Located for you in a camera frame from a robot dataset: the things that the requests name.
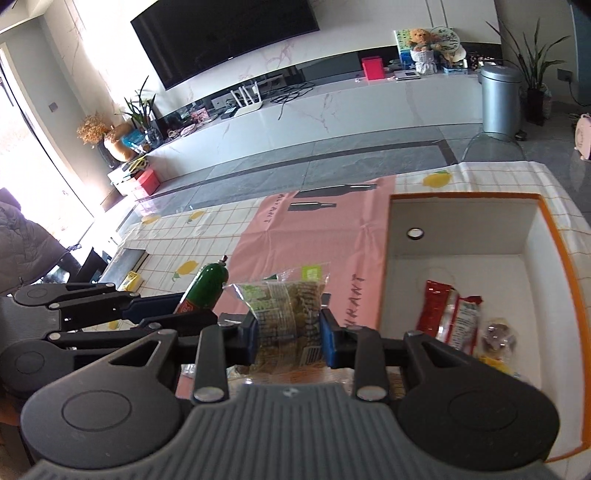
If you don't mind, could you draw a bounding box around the silver trash can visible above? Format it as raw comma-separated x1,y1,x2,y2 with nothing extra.
479,64,522,137

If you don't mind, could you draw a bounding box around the yellow small box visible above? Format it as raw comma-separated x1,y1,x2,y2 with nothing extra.
118,271,143,293

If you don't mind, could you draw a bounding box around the potted long-leaf plant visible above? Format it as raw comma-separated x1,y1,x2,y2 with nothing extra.
486,18,570,126

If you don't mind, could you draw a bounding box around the yellow chips bag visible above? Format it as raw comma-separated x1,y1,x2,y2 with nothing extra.
478,355,530,384

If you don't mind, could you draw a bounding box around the red snack packet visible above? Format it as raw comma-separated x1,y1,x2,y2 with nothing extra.
416,280,483,355

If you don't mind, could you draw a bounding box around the lemon checkered tablecloth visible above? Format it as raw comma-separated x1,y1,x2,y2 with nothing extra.
122,162,590,326

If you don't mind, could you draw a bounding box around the dark flat book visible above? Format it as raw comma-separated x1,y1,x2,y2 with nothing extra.
100,248,148,288

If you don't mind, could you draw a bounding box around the green-label clear snack bag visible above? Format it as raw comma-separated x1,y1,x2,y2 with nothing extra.
222,262,331,374

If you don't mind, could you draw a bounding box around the brown plush toy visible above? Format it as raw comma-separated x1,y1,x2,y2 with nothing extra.
103,122,137,163

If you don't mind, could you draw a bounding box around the dried orange flowers vase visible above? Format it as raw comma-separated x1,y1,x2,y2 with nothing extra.
76,113,119,170

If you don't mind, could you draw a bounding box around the black wall television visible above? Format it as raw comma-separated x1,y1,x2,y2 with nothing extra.
131,0,320,89

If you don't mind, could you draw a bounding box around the teddy bear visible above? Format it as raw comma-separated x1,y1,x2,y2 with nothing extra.
410,28,439,76

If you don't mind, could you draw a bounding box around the orange cardboard box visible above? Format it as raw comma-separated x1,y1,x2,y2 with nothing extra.
379,193,590,461

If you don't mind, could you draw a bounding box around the pink bottle-print mat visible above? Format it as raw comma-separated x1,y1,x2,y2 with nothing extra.
224,176,396,329

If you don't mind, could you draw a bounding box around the small green plant vase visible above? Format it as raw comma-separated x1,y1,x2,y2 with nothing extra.
120,77,163,152

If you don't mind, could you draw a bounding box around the white tv console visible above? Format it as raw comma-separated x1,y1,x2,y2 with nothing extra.
148,75,483,193

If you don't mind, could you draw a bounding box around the green sausage stick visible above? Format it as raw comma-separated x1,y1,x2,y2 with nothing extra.
174,255,229,314

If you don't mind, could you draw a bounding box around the red white storage box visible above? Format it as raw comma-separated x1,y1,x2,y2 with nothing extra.
107,157,160,200

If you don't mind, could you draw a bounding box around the white wifi router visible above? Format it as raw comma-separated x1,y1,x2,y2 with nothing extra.
230,81,263,117

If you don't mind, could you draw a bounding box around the red box on console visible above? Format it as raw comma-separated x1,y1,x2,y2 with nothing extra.
361,56,386,81

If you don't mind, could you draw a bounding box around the pink small heater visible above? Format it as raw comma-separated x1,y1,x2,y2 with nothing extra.
574,114,591,161

